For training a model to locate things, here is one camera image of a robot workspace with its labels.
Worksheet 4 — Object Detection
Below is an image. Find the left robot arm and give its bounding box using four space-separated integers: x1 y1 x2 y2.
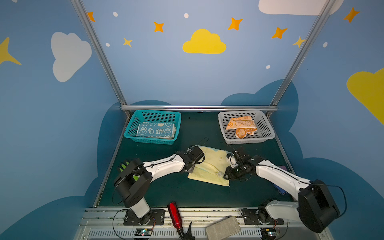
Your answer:
114 146 205 225

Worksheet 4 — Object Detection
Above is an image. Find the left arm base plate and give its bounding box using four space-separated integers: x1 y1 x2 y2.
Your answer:
124 210 165 226

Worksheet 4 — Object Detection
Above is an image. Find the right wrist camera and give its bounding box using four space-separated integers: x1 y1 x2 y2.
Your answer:
227 153 238 168

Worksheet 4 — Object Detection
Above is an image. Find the green circuit board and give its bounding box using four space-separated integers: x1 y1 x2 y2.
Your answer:
134 229 153 237
260 228 277 240

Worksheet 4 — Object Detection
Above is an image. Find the blue bunny pattern towel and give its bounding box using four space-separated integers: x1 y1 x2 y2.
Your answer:
136 122 177 139

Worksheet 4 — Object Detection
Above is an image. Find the orange patterned towel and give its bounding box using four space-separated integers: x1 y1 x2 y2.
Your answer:
225 116 258 139

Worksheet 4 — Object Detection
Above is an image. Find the grey sponge block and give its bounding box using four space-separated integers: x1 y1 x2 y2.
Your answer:
206 216 241 240

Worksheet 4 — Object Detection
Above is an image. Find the left aluminium frame post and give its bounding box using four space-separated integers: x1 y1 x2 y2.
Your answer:
71 0 131 118

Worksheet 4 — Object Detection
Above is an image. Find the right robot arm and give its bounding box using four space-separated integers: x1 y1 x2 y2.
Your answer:
224 148 344 233

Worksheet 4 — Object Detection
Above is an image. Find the teal plastic basket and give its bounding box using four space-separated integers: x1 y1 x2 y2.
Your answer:
124 110 182 145

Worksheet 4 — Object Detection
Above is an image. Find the horizontal aluminium frame bar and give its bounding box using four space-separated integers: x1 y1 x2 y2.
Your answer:
121 105 278 112

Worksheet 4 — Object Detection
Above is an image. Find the white plastic basket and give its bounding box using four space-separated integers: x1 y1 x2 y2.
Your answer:
218 111 275 145

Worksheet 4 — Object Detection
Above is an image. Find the black clamp tool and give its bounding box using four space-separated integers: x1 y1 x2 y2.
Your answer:
177 222 196 240

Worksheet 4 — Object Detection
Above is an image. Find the left green circuit board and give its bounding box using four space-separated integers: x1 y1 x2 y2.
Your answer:
134 229 153 237

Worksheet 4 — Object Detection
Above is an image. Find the aluminium frame post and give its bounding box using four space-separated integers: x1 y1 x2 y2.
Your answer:
266 0 337 118
71 0 131 118

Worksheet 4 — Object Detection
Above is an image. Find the right green circuit board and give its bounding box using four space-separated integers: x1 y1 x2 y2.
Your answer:
260 228 277 240

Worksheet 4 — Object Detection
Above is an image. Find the green rubber glove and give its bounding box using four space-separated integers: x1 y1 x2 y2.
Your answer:
119 161 140 181

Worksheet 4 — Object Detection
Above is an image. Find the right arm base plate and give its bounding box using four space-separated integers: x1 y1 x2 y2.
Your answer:
240 208 285 225

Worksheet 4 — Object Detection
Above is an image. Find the red metal bottle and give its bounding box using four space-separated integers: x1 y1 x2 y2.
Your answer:
167 202 183 231

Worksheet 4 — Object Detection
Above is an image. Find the right aluminium frame post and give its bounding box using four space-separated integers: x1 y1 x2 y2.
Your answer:
266 0 337 118

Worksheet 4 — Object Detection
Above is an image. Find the yellow-green towel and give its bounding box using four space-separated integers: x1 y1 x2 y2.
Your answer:
188 146 230 187

